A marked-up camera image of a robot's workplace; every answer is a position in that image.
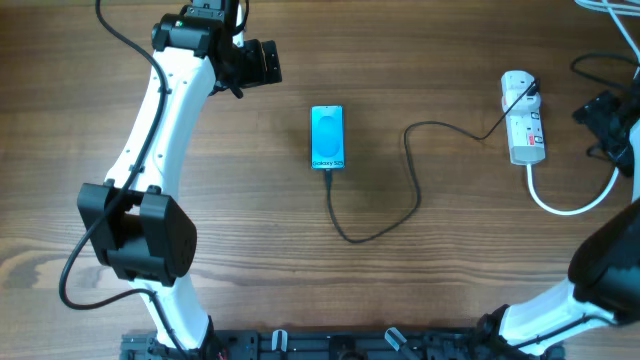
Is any white power strip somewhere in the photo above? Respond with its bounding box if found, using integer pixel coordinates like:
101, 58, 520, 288
501, 70, 546, 166

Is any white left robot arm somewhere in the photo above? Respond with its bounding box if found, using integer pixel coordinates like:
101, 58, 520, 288
77, 1, 282, 359

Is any white power strip cable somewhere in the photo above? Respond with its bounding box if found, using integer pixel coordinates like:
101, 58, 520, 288
525, 0, 640, 217

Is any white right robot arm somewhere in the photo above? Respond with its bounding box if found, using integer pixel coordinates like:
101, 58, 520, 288
470, 90, 639, 359

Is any white cable top right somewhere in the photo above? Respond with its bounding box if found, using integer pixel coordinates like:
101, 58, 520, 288
573, 0, 640, 18

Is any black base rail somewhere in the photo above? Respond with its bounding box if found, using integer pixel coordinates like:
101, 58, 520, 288
119, 327, 566, 360

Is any blue screen smartphone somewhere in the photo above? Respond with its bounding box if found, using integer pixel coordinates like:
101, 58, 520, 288
310, 105, 345, 170

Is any black charger cable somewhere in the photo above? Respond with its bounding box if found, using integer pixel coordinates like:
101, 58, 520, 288
323, 77, 541, 245

